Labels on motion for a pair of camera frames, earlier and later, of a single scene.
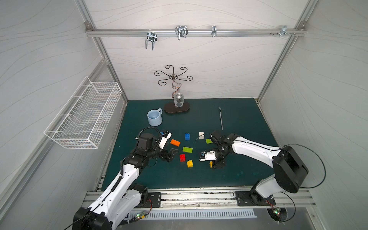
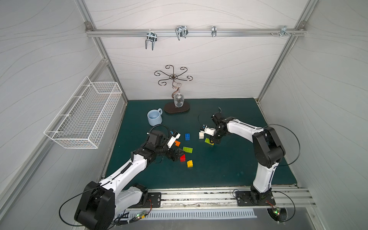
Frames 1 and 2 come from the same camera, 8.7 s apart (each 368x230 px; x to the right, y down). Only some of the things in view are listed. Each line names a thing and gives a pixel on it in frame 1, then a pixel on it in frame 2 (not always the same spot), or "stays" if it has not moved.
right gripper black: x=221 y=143 -> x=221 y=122
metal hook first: x=151 y=36 stays
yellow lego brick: x=189 y=164 stays
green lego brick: x=187 y=149 stays
